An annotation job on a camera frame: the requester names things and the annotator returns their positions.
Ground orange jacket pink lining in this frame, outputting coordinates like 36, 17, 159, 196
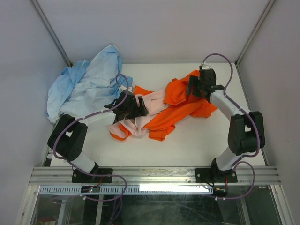
108, 70, 217, 141

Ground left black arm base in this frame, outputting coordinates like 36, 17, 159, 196
72, 164, 113, 184

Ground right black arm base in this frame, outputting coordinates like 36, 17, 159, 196
195, 159, 238, 184

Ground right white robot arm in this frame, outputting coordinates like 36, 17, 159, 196
187, 69, 265, 181

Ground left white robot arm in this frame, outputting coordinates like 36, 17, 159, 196
47, 90, 148, 182

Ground light blue garment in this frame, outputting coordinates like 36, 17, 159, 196
47, 45, 133, 123

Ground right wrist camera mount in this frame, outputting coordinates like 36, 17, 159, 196
199, 61, 211, 70

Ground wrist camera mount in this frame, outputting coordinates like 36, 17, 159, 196
199, 61, 211, 70
120, 85, 133, 92

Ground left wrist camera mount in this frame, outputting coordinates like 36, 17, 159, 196
120, 85, 133, 92

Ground white slotted cable duct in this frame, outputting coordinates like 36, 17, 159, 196
40, 184, 213, 195

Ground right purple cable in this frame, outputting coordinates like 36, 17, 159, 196
200, 53, 261, 201

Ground right corner aluminium post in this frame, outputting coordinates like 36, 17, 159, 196
235, 0, 277, 68

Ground corner aluminium post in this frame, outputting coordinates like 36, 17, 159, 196
29, 0, 73, 67
235, 0, 277, 68

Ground aluminium front rail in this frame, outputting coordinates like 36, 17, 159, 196
29, 165, 281, 186

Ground left corner aluminium post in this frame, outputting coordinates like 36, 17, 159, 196
29, 0, 73, 67

